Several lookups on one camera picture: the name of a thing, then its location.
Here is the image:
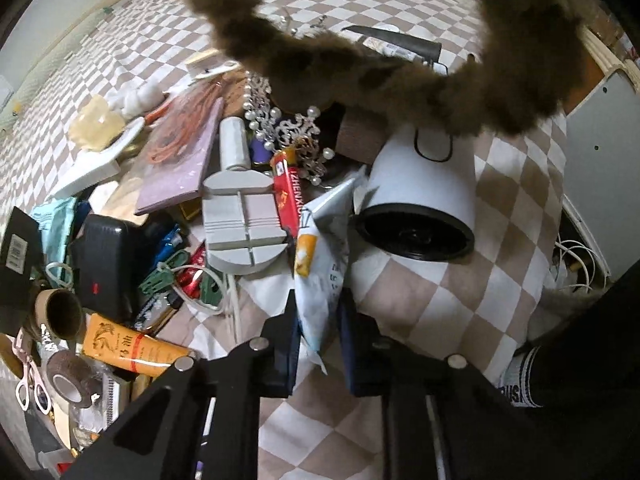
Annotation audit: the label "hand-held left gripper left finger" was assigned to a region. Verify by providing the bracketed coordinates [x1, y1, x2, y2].
[60, 290, 302, 480]

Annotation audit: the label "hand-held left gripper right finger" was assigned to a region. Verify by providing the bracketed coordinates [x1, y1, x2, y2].
[337, 291, 566, 480]

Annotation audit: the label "grey orange snack bag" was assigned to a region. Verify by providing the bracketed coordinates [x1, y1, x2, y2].
[292, 174, 369, 377]

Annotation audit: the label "grey watch band holder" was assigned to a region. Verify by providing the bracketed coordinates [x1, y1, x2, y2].
[201, 169, 294, 277]

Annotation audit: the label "green clips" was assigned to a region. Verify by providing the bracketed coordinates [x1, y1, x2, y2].
[139, 249, 224, 312]

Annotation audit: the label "orange tube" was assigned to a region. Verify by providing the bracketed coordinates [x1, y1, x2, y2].
[81, 313, 194, 377]

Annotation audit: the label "red snack stick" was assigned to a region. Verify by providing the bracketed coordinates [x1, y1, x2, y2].
[269, 146, 302, 229]

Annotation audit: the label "white cylinder with black end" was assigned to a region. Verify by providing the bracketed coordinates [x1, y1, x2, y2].
[354, 124, 477, 262]

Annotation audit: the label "black hard case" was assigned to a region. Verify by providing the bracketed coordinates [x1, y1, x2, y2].
[74, 213, 147, 324]

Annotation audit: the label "purple notebook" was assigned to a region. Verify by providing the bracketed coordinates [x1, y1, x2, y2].
[134, 97, 227, 217]

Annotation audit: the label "brown tape roll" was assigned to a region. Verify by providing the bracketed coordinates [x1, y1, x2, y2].
[45, 349, 102, 404]

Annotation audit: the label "pearl tiara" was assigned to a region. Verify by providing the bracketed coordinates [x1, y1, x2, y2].
[242, 72, 334, 187]

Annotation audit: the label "cardboard tube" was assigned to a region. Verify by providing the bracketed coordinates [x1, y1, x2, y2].
[34, 288, 84, 342]

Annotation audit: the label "person's leg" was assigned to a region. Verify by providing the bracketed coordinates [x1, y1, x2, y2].
[499, 269, 640, 412]

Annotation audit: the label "teal tissue packet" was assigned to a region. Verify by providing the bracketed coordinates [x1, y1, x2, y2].
[29, 196, 79, 287]

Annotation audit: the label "white gift box black rim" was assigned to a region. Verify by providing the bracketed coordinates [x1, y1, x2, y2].
[49, 119, 147, 202]

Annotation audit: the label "brown fur scarf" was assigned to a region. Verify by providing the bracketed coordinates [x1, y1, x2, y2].
[177, 0, 590, 137]

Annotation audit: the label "black box with barcode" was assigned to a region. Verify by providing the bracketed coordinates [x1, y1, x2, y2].
[0, 206, 44, 334]

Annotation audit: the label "white balled socks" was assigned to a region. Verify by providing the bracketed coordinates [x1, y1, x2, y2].
[107, 82, 164, 114]

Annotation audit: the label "yellow translucent bottle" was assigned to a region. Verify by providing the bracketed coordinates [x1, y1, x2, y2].
[68, 95, 124, 153]

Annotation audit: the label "white sliding door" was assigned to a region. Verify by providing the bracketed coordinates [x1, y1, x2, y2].
[564, 67, 640, 282]

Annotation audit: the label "white cables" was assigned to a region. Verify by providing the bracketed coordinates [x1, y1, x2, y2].
[554, 239, 612, 292]

